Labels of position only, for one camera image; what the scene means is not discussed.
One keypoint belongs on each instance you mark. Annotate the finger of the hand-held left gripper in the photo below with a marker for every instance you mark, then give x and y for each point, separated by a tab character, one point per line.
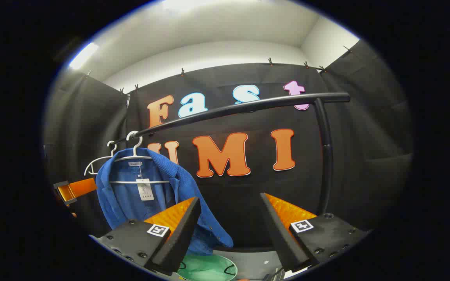
80	188

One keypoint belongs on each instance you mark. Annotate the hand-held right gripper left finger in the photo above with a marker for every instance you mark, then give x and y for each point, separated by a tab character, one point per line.
178	242

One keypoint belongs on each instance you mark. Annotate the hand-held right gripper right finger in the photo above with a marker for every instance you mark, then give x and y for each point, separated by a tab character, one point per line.
283	242

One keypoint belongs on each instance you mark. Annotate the green laundry hamper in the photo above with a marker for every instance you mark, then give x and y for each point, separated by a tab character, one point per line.
205	269

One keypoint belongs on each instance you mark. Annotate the white plastic hanger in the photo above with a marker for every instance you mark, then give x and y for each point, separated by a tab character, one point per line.
100	160
154	182

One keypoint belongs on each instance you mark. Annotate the black clothes rack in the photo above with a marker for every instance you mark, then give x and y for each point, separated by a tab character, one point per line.
248	106

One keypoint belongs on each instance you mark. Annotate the black backdrop cloth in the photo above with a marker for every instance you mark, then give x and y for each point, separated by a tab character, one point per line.
229	195

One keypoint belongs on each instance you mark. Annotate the row of small backdrop clips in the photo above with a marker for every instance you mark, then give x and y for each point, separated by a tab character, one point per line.
183	72

